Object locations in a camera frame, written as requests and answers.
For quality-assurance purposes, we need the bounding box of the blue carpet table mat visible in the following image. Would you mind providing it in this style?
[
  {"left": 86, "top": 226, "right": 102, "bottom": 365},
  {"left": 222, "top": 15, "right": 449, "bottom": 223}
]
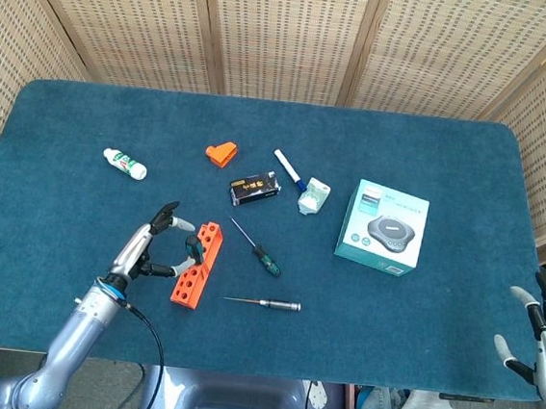
[{"left": 0, "top": 73, "right": 546, "bottom": 404}]

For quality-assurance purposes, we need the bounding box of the silver handled precision screwdriver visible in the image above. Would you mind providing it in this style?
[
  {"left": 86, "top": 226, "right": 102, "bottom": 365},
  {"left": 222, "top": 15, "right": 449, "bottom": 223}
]
[{"left": 221, "top": 294, "right": 302, "bottom": 313}]

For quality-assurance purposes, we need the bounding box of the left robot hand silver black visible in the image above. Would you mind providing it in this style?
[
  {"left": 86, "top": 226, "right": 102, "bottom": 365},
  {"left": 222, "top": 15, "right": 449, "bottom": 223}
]
[{"left": 108, "top": 194, "right": 200, "bottom": 288}]

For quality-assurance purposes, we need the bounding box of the blue denim cloth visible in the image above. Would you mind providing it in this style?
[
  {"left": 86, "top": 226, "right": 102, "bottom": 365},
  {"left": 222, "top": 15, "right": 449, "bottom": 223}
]
[{"left": 354, "top": 385, "right": 409, "bottom": 409}]

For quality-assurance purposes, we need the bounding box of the white marker blue cap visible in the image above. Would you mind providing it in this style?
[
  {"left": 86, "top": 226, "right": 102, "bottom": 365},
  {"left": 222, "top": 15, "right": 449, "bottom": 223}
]
[{"left": 270, "top": 148, "right": 310, "bottom": 193}]

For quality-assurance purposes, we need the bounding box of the black box gold print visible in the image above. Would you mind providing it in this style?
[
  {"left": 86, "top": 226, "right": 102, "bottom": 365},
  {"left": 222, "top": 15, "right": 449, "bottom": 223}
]
[{"left": 227, "top": 166, "right": 284, "bottom": 211}]

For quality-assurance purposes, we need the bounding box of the orange bit holder block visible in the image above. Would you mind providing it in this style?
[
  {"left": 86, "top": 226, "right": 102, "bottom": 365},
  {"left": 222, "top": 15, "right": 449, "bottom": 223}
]
[{"left": 169, "top": 217, "right": 226, "bottom": 312}]

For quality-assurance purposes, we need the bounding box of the white bottle green label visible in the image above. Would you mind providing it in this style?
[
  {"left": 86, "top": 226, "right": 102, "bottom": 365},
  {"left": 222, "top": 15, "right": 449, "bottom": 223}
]
[{"left": 100, "top": 146, "right": 150, "bottom": 184}]

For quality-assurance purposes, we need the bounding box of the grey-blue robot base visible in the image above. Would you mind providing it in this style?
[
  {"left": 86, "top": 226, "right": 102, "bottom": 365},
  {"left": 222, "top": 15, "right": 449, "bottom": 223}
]
[{"left": 137, "top": 363, "right": 349, "bottom": 409}]

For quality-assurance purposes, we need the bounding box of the white perforated shoe insole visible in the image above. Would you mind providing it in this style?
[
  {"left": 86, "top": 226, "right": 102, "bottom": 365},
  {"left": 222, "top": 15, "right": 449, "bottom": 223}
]
[{"left": 305, "top": 380, "right": 330, "bottom": 409}]

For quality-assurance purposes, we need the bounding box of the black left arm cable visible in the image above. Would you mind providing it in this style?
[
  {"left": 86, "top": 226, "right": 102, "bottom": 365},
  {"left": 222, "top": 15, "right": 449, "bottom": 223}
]
[{"left": 112, "top": 300, "right": 171, "bottom": 409}]

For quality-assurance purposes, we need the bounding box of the orange triangular plastic block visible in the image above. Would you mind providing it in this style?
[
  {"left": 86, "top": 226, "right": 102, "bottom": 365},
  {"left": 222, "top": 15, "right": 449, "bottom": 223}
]
[{"left": 203, "top": 140, "right": 239, "bottom": 170}]

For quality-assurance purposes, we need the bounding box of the teal speaker product box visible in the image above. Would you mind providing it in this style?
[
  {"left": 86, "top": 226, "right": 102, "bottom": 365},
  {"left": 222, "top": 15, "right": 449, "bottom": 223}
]
[{"left": 331, "top": 176, "right": 432, "bottom": 280}]

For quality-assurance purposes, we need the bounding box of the crumpled white green packet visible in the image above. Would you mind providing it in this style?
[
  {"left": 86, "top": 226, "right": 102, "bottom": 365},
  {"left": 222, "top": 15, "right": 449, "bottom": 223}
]
[{"left": 297, "top": 175, "right": 333, "bottom": 218}]

